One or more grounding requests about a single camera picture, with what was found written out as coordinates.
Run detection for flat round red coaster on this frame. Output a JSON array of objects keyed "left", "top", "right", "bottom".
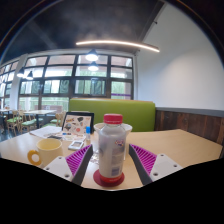
[{"left": 92, "top": 168, "right": 125, "bottom": 188}]

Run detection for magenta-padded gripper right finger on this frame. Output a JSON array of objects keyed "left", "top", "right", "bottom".
[{"left": 128, "top": 143, "right": 184, "bottom": 187}]

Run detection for light wooden dining table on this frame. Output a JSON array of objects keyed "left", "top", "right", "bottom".
[{"left": 23, "top": 109, "right": 58, "bottom": 129}]

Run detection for small white device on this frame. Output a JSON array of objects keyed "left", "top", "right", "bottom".
[{"left": 67, "top": 139, "right": 85, "bottom": 151}]

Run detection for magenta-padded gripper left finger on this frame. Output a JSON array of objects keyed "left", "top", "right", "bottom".
[{"left": 43, "top": 143, "right": 94, "bottom": 187}]

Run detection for clear bottle with red cap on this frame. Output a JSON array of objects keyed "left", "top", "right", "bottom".
[{"left": 97, "top": 113, "right": 127, "bottom": 185}]

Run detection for white paper sheets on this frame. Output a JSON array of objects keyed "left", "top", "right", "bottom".
[{"left": 29, "top": 125, "right": 63, "bottom": 139}]

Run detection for small dark box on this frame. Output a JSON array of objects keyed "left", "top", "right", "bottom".
[{"left": 46, "top": 132, "right": 64, "bottom": 140}]

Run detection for long linear ceiling light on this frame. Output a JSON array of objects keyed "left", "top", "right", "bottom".
[{"left": 75, "top": 39, "right": 161, "bottom": 54}]

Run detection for group of pendant lamps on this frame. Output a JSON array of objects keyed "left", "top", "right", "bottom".
[{"left": 16, "top": 48, "right": 100, "bottom": 81}]

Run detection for green upholstered bench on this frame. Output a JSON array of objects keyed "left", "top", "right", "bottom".
[{"left": 68, "top": 97, "right": 157, "bottom": 133}]

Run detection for cream mug with yellow handle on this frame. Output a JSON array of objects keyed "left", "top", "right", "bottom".
[{"left": 27, "top": 138, "right": 64, "bottom": 169}]

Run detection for group of green-seated wooden chairs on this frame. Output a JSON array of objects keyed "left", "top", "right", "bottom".
[{"left": 0, "top": 109, "right": 66, "bottom": 134}]

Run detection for black tablet with stickers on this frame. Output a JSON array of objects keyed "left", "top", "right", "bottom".
[{"left": 61, "top": 111, "right": 95, "bottom": 136}]

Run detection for large dark-framed window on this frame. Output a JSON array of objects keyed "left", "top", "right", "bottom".
[{"left": 0, "top": 54, "right": 135, "bottom": 113}]

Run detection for small blue-capped bottle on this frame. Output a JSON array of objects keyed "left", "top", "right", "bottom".
[{"left": 85, "top": 125, "right": 92, "bottom": 146}]

